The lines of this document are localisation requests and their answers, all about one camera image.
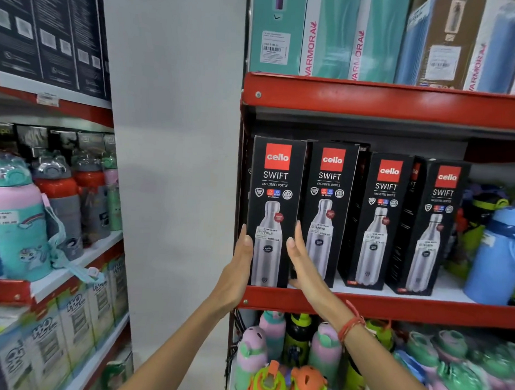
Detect person's right hand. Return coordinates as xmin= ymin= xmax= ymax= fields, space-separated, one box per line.
xmin=283 ymin=220 xmax=352 ymax=328

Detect person's left hand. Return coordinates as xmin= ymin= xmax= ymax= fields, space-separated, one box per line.
xmin=211 ymin=223 xmax=256 ymax=318

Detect black steel bottle box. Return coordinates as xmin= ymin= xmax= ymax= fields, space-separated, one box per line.
xmin=337 ymin=151 xmax=415 ymax=292
xmin=244 ymin=135 xmax=307 ymax=289
xmin=385 ymin=157 xmax=472 ymax=298
xmin=297 ymin=140 xmax=361 ymax=290

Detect person's right forearm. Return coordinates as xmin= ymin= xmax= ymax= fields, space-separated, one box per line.
xmin=338 ymin=320 xmax=448 ymax=390

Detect person's left forearm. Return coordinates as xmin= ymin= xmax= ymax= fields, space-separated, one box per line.
xmin=115 ymin=294 xmax=234 ymax=390

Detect cluster of colourful kids bottles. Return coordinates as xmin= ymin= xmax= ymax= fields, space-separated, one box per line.
xmin=233 ymin=309 xmax=515 ymax=390

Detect green pink kids bottle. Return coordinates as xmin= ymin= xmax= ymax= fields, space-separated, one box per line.
xmin=99 ymin=153 xmax=126 ymax=232

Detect red grey kids bottle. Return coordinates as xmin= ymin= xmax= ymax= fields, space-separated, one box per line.
xmin=29 ymin=150 xmax=88 ymax=261
xmin=70 ymin=152 xmax=114 ymax=244

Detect red metal shelving rack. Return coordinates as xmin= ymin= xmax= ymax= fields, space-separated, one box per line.
xmin=225 ymin=0 xmax=515 ymax=390

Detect green packet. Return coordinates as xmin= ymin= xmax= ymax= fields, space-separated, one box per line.
xmin=102 ymin=351 xmax=135 ymax=390

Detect green black bottle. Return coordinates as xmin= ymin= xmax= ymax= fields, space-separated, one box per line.
xmin=445 ymin=192 xmax=511 ymax=282

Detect row of white green boxes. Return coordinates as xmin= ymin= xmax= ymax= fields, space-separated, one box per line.
xmin=0 ymin=249 xmax=132 ymax=390

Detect large blue bottle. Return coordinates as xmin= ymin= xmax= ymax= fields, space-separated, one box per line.
xmin=463 ymin=203 xmax=515 ymax=307

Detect red and white shelving rack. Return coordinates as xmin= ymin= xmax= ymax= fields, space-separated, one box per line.
xmin=0 ymin=68 xmax=141 ymax=390

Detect teal box with white label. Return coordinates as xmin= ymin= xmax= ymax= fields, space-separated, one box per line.
xmin=249 ymin=0 xmax=308 ymax=76

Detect teal and white bottle box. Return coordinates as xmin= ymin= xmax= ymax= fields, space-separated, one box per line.
xmin=299 ymin=0 xmax=362 ymax=81
xmin=348 ymin=0 xmax=413 ymax=84

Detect pink teal unicorn kids bottle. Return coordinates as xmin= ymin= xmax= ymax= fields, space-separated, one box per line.
xmin=0 ymin=155 xmax=110 ymax=286

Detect dark printed box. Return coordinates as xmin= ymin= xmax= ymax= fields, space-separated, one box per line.
xmin=27 ymin=0 xmax=82 ymax=91
xmin=0 ymin=0 xmax=46 ymax=81
xmin=92 ymin=0 xmax=116 ymax=102
xmin=62 ymin=0 xmax=109 ymax=99

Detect row of dark small boxes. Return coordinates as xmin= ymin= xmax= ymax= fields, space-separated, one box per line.
xmin=0 ymin=123 xmax=117 ymax=164

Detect brown cardboard bottle box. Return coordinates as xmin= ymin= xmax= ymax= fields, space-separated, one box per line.
xmin=416 ymin=0 xmax=487 ymax=91

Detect red thread bracelet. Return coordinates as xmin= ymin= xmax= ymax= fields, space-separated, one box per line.
xmin=337 ymin=299 xmax=366 ymax=345

